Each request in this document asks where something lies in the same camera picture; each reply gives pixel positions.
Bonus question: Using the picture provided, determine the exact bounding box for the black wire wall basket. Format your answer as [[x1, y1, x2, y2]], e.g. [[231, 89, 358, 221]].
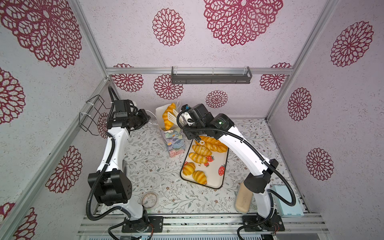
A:
[[78, 95, 111, 139]]

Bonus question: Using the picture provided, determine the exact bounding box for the striped bread roll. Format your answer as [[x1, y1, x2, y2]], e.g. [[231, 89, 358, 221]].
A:
[[189, 153, 208, 164], [192, 145, 212, 157]]

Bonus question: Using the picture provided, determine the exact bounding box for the clear tape roll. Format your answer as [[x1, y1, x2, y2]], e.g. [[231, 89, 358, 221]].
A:
[[142, 192, 159, 210]]

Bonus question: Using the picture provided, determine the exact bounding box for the beige oblong bread loaf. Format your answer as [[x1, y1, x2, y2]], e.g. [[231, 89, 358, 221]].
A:
[[235, 182, 253, 214]]

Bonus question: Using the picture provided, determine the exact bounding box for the white slotted spatula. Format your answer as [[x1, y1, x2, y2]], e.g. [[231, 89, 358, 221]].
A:
[[167, 109, 179, 126]]

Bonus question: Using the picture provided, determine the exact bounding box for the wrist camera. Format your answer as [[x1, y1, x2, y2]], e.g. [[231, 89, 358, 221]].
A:
[[114, 100, 133, 118], [188, 104, 214, 128]]

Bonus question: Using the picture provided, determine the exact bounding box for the black rimmed white tray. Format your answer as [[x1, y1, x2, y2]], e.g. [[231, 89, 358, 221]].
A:
[[180, 140, 229, 190]]

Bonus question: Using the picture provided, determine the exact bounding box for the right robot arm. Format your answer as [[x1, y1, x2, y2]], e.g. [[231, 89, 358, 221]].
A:
[[177, 110, 297, 220]]

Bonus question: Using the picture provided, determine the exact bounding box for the small croissant lower left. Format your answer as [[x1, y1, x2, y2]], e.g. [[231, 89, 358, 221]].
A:
[[182, 162, 196, 176]]

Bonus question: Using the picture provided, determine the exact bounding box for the long twisted bread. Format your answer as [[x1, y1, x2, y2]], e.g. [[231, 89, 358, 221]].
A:
[[195, 136, 228, 153]]

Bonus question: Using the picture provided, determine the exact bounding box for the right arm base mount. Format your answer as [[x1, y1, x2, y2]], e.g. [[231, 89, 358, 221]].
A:
[[242, 214, 286, 232]]

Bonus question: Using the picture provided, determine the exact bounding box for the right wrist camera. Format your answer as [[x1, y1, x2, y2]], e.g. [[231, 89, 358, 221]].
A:
[[188, 104, 214, 128]]

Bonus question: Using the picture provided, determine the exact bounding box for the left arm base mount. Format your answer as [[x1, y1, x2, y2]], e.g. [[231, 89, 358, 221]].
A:
[[122, 216, 164, 233]]

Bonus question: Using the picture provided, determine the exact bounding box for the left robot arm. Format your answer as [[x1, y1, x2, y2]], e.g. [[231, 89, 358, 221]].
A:
[[86, 109, 151, 226]]

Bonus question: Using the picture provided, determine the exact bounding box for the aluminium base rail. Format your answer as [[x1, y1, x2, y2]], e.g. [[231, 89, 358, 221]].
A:
[[76, 212, 329, 240]]

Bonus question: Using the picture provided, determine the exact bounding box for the floral paper bag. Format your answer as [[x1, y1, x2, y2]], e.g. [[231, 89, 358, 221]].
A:
[[148, 103, 186, 158]]

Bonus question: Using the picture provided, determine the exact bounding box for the mint green box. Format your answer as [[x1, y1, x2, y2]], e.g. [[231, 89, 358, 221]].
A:
[[272, 185, 305, 218]]

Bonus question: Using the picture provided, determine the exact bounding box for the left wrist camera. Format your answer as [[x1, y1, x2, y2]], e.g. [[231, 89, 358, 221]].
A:
[[114, 100, 133, 118]]

